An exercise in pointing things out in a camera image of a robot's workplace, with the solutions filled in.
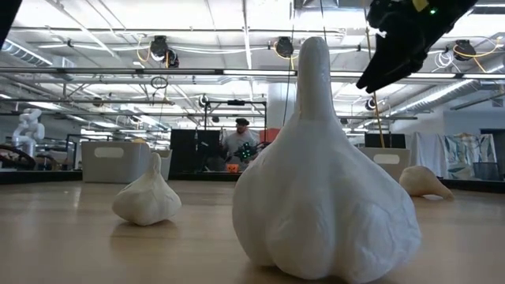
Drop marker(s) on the small orange object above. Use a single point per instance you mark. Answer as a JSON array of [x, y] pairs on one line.
[[233, 168]]

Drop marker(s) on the red panel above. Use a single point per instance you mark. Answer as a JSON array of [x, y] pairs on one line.
[[272, 135]]

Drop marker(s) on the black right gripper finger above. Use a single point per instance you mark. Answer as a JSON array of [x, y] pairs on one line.
[[394, 65]]

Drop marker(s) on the small white garlic bulb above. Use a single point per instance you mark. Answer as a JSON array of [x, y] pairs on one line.
[[146, 201]]

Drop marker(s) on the black monitor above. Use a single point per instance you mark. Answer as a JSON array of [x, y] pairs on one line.
[[390, 140]]

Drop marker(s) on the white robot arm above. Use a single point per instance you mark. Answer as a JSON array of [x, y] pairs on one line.
[[27, 134]]

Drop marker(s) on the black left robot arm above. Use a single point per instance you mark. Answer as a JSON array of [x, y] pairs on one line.
[[6, 13]]

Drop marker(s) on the silver ventilation duct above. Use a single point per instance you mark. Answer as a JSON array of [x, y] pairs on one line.
[[446, 94], [23, 53]]

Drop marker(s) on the patterned cloth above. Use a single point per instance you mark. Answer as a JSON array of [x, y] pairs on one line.
[[465, 152]]

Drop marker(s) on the black panel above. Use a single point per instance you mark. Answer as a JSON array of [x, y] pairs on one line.
[[181, 152]]

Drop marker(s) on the person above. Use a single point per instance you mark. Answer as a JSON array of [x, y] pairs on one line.
[[236, 138]]

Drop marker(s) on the black gantry frame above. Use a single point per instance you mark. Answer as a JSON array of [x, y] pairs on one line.
[[236, 103]]

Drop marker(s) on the white cloth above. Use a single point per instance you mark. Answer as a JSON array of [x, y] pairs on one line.
[[428, 150]]

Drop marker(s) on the white building column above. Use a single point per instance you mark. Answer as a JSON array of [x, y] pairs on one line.
[[274, 106]]

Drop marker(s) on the light grey plastic basket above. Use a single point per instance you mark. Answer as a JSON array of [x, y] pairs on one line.
[[118, 169], [404, 158]]

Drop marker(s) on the grey ceiling pipe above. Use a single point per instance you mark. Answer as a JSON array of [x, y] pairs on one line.
[[118, 102]]

